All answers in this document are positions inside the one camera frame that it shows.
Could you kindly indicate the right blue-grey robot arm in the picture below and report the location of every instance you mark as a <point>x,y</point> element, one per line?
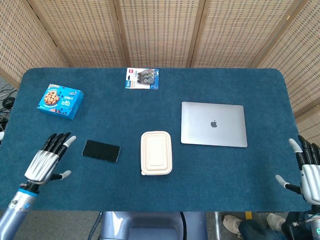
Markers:
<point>307,225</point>

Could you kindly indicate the silver closed laptop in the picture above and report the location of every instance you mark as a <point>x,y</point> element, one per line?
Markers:
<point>212,125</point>

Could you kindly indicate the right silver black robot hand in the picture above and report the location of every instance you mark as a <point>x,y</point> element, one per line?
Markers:
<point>310,180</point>

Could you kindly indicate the white sneaker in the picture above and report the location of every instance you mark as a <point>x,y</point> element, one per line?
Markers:
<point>231,223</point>
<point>275,221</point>

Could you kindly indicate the smartphone with blue back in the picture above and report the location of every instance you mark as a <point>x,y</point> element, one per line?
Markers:
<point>101,151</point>

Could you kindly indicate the beige lidded lunch box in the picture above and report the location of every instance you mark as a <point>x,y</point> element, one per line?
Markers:
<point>156,153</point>

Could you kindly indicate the woven bamboo screen panel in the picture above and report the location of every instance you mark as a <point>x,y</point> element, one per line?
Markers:
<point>160,32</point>
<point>237,32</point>
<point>300,62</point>
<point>22,45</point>
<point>82,32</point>

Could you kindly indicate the correction tape blister pack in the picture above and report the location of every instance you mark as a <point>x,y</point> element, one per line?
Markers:
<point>142,78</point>

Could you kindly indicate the blue cookie box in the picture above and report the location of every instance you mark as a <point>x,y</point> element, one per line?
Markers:
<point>58,102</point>

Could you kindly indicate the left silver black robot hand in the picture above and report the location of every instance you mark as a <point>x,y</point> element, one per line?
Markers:
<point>41,165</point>

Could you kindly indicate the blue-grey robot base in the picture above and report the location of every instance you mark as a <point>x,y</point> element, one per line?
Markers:
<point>152,226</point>

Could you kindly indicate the blue jeans leg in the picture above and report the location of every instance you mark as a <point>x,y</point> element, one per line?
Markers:
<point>257,231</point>

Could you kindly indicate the dark blue table mat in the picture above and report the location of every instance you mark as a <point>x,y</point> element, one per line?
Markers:
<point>150,110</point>

